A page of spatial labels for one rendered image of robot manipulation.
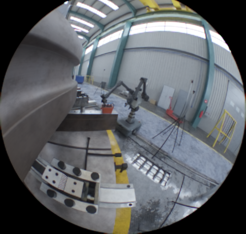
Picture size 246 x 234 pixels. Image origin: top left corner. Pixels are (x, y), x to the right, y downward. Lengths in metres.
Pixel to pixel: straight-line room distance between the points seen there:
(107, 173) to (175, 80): 7.18
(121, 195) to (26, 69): 1.20
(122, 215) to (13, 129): 1.37
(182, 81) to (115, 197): 7.30
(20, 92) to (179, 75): 7.57
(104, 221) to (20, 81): 1.27
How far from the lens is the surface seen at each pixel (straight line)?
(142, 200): 1.43
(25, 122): 0.50
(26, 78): 0.64
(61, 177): 0.52
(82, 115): 1.29
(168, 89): 6.54
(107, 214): 1.02
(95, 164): 1.08
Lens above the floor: 1.30
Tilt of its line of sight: 23 degrees down
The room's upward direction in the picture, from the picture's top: 14 degrees clockwise
